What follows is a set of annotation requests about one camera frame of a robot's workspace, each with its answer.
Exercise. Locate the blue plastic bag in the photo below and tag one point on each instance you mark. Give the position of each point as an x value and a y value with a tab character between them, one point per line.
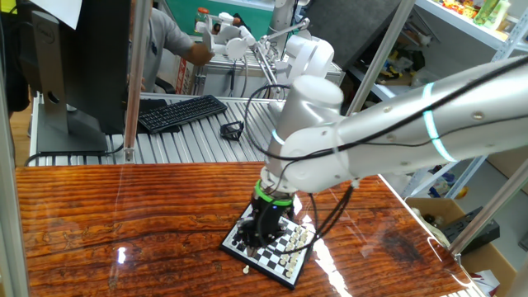
439	187

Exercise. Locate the silver background robot column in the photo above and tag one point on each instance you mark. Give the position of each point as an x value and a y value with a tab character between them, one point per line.
282	16

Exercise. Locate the person in grey shirt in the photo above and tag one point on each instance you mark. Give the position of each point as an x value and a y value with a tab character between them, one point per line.
165	41

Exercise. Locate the black tablet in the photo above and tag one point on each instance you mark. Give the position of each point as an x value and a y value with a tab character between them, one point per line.
246	29

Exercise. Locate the aluminium frame post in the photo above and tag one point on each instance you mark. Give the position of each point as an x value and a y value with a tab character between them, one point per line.
486	214
383	53
134	82
10	231

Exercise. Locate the white foam packaging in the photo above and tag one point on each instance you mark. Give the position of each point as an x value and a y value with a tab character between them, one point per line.
398	182

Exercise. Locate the colourful toy pile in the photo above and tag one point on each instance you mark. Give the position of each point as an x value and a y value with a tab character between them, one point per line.
458	6

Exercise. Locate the white chess queen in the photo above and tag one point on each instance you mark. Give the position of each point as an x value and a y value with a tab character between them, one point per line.
294	256

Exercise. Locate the black chess rook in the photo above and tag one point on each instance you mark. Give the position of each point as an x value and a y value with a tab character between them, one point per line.
232	243

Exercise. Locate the small black clip object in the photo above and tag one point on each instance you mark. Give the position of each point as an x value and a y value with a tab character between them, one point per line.
231	132

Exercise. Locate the black white chessboard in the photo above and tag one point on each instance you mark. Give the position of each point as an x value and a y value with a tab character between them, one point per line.
274	260

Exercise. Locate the black keyboard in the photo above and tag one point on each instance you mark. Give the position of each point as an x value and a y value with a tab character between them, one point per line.
181	112

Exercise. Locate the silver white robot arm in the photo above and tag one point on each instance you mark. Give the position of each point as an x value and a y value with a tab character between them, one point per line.
412	136

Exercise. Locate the dark grey foam panel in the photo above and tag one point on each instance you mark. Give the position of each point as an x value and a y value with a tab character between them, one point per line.
350	29

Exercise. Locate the black plastic device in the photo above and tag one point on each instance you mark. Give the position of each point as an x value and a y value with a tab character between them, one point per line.
488	236

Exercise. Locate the bare person forearm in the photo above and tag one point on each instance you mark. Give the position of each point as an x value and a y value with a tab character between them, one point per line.
200	54

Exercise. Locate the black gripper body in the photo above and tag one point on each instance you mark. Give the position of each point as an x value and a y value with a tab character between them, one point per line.
268	224

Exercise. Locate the yellow ball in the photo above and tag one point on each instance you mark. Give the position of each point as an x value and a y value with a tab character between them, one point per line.
463	192

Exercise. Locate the bottle with orange cap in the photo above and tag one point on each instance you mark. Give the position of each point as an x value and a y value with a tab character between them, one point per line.
202	16

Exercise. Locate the red white printed box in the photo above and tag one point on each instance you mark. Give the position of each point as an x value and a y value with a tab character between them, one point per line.
181	80

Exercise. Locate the white red paper packet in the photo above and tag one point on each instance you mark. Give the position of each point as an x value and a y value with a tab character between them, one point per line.
486	278

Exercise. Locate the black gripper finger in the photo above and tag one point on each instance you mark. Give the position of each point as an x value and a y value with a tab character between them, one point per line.
244	235
262	251

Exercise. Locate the black monitor with stand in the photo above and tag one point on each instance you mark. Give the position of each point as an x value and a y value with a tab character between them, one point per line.
95	62

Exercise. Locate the white haptic control device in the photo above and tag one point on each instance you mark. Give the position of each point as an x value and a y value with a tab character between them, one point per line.
309	57

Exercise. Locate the green plastic bottle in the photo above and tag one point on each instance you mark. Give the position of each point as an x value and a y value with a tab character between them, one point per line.
486	10

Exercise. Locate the silver aluminium flight case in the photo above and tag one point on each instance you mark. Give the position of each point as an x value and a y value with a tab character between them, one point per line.
214	80

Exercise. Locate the pale green bottle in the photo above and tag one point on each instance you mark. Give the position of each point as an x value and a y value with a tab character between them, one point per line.
501	16

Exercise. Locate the white metal shelf rack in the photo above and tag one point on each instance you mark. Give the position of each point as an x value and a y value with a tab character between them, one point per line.
453	18

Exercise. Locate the brown cardboard box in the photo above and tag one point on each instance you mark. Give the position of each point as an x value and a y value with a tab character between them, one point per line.
474	264

